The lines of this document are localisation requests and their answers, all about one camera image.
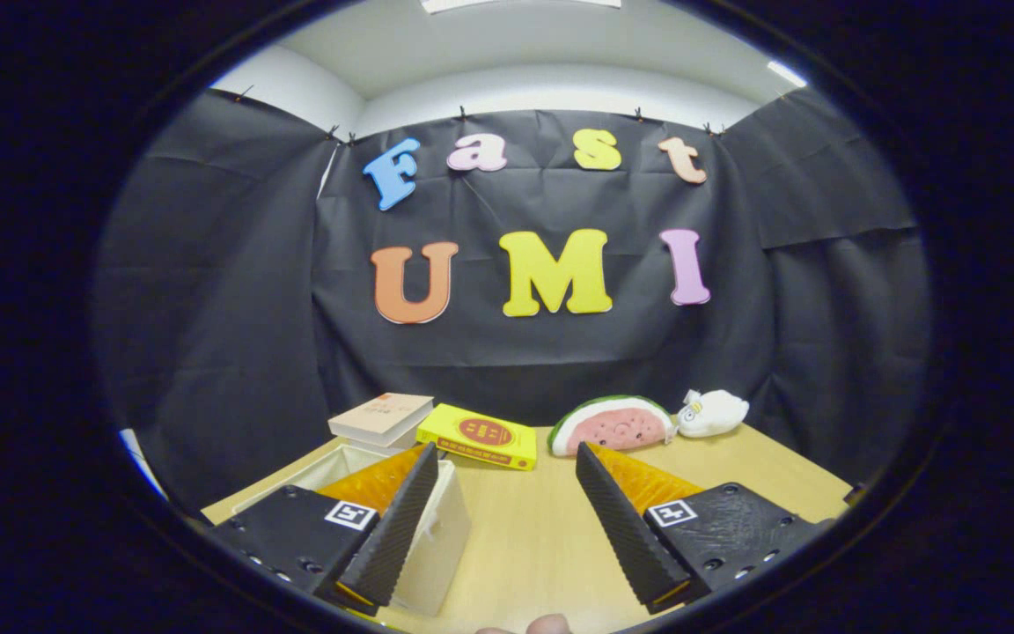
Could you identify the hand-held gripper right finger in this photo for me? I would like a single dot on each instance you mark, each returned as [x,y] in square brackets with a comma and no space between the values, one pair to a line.
[630,541]

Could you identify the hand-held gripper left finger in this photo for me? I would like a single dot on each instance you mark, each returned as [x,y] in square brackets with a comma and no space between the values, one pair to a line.
[393,537]

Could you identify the beige storage box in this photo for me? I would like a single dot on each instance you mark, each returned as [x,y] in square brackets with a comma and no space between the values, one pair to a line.
[441,546]

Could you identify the watermelon plush toy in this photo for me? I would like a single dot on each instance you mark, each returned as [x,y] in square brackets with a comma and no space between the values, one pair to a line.
[617,427]

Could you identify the yellow book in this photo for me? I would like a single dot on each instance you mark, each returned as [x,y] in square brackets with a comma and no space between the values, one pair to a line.
[481,433]

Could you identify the white plush toy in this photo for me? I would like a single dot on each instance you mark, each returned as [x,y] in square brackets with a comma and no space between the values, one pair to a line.
[718,414]

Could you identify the small ceiling light panel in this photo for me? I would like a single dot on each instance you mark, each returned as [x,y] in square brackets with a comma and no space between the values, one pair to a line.
[787,74]

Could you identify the large ceiling light panel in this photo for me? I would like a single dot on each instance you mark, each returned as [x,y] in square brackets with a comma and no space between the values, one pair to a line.
[516,4]

